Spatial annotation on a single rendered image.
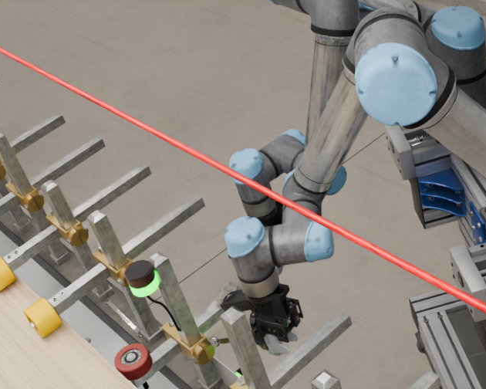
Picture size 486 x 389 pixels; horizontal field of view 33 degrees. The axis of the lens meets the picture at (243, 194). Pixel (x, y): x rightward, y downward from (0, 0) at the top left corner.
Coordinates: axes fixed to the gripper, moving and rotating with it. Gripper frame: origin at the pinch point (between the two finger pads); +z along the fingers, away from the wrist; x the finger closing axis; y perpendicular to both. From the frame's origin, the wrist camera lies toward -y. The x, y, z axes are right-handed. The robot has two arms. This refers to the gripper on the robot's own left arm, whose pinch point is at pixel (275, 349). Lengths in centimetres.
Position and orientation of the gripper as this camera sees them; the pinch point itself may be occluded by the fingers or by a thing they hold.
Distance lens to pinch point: 176.7
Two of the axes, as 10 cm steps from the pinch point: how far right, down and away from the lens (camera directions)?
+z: 2.5, 7.6, 6.1
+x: 4.8, -6.4, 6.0
